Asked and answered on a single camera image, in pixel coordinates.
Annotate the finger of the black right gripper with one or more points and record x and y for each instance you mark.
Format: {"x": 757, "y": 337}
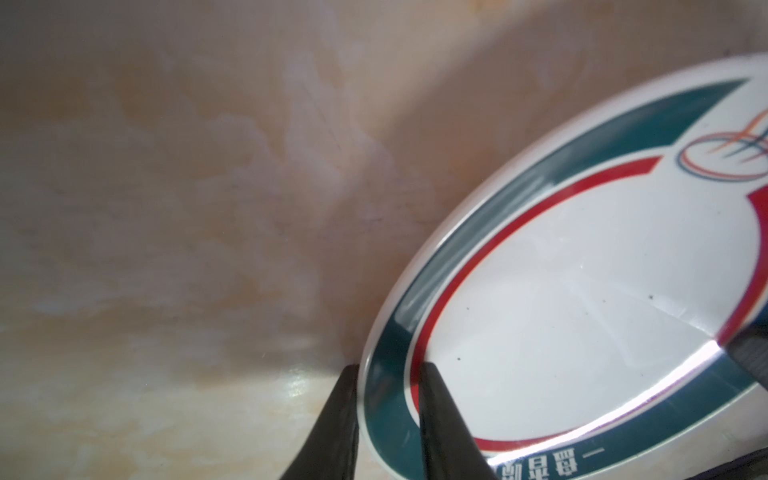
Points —
{"x": 749, "y": 351}

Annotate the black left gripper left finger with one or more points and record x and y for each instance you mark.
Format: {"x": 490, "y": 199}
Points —
{"x": 331, "y": 448}

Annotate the white plate green red rim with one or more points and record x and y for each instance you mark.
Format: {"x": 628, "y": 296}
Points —
{"x": 578, "y": 304}

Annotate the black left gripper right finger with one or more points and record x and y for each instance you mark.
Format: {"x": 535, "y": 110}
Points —
{"x": 448, "y": 449}

